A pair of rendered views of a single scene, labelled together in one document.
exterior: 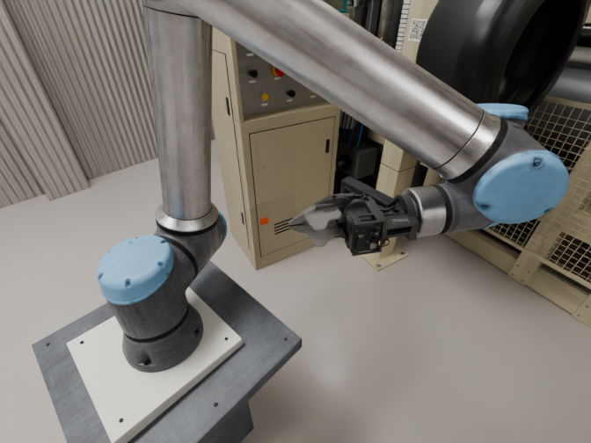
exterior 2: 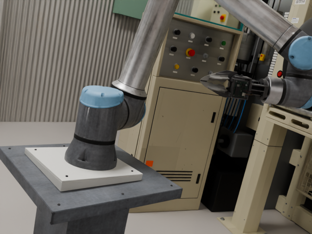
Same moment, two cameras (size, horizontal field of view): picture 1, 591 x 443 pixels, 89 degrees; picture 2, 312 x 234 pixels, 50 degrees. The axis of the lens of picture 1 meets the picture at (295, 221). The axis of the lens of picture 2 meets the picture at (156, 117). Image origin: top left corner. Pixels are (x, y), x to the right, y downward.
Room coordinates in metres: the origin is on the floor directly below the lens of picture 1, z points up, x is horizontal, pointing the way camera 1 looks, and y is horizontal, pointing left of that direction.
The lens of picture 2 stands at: (-0.71, 0.06, 1.09)
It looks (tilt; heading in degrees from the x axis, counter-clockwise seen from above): 12 degrees down; 4
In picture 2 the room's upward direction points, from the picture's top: 12 degrees clockwise
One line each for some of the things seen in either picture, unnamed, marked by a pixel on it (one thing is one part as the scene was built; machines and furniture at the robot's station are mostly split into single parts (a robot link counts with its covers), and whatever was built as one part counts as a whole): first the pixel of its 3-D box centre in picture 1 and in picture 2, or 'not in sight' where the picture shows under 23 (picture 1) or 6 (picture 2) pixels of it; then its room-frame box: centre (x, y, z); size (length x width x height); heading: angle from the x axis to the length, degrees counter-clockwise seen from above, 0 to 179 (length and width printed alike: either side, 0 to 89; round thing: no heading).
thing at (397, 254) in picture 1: (378, 250); (243, 226); (1.44, -0.54, 0.01); 0.27 x 0.27 x 0.02; 31
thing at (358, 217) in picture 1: (375, 221); (246, 87); (0.42, -0.14, 1.01); 0.12 x 0.09 x 0.08; 98
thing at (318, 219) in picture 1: (316, 220); (215, 78); (0.41, -0.04, 1.02); 0.09 x 0.06 x 0.03; 98
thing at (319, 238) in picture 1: (316, 234); (214, 87); (0.41, -0.04, 0.99); 0.09 x 0.06 x 0.03; 98
